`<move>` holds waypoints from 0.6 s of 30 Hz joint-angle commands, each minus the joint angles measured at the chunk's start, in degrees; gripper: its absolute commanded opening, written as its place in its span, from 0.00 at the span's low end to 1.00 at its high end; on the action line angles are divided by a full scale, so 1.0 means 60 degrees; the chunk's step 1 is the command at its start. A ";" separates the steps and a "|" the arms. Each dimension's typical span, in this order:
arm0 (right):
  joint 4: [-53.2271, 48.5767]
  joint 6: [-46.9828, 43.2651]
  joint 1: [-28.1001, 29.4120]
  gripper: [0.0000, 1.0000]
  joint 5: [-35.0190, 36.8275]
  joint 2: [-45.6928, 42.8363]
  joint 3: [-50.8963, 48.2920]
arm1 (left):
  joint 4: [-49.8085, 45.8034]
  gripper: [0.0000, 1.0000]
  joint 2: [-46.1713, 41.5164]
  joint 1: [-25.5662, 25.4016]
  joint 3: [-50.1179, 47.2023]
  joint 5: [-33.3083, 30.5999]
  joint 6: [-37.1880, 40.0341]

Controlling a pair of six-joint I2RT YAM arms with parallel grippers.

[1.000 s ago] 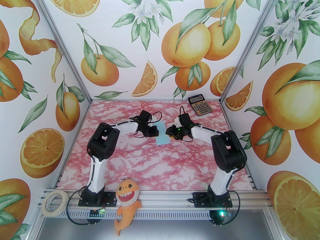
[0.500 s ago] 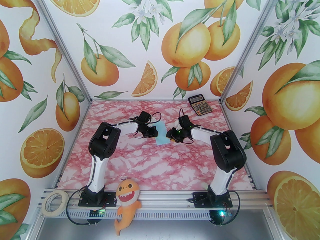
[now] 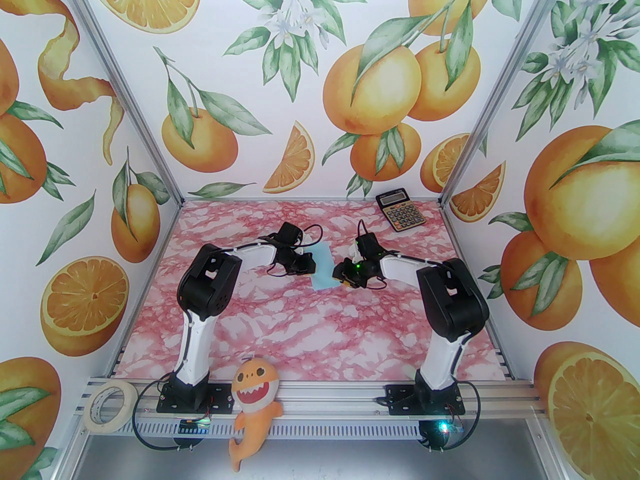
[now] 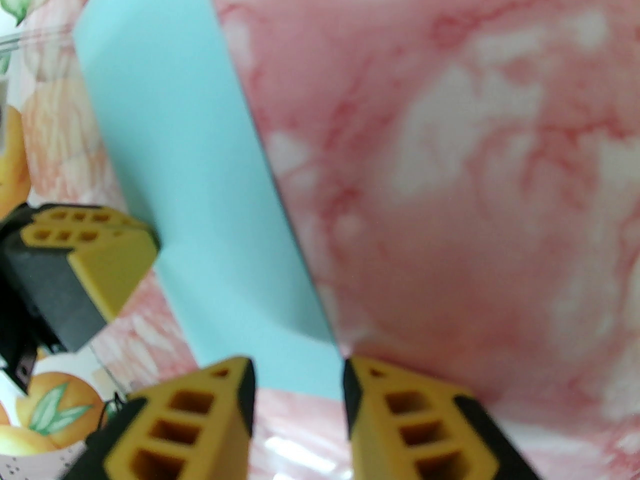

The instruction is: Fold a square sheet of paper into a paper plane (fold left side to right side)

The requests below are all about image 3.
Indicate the light blue paper sheet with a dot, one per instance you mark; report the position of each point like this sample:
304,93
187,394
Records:
325,273

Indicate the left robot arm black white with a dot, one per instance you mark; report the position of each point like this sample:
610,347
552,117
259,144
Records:
195,348

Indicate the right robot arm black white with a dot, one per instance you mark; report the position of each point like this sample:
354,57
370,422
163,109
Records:
450,308

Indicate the pink marble table mat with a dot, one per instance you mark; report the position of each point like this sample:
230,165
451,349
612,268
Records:
320,328

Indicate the black brown desk calculator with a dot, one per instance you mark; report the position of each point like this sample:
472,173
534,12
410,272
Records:
402,215

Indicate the orange shark plush toy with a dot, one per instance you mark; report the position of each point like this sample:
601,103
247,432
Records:
255,393

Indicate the circuit board with green light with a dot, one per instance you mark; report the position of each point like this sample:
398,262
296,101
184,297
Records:
440,425

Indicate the small green circuit board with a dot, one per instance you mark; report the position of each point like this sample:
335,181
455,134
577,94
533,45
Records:
192,425

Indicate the cream masking tape roll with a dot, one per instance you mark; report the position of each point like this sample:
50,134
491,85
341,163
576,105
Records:
129,403

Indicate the white left wrist mount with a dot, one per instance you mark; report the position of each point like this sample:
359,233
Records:
308,248

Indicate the white wrist mount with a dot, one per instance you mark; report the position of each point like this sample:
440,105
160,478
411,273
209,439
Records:
308,248
353,255

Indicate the white right wrist mount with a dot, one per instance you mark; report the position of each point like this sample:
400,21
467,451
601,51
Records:
353,255

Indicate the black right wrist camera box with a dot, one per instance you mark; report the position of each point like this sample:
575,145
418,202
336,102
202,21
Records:
366,246

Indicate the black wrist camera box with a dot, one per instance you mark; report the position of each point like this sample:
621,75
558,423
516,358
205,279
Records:
366,246
289,233

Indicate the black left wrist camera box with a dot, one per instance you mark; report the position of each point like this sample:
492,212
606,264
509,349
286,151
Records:
289,233

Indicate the thin aluminium frame rail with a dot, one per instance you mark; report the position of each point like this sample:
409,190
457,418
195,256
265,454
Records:
300,200

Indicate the wide aluminium mounting rail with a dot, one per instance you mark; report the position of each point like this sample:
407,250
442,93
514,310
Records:
325,398

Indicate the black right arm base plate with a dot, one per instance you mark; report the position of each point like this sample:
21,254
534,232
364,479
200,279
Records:
400,401

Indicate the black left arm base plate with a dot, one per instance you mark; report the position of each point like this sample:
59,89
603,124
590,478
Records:
220,399

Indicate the aluminium frame post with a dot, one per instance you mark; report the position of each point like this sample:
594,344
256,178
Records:
497,93
126,93

